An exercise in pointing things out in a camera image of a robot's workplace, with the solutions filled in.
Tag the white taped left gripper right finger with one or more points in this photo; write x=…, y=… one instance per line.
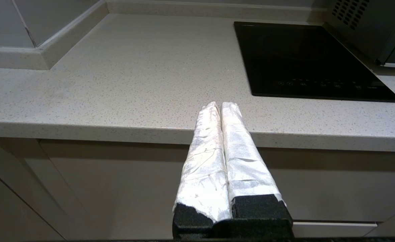
x=244, y=164

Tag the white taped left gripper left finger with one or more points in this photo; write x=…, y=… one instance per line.
x=204, y=168

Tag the silver microwave oven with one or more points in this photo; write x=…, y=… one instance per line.
x=362, y=23

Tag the large beige cabinet drawer front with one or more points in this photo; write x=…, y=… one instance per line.
x=117, y=181

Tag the small beige cabinet drawer front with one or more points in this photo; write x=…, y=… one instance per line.
x=335, y=229

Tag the black induction cooktop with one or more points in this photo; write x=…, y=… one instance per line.
x=301, y=58

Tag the beige corner cabinet panel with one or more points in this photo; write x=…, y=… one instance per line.
x=23, y=188

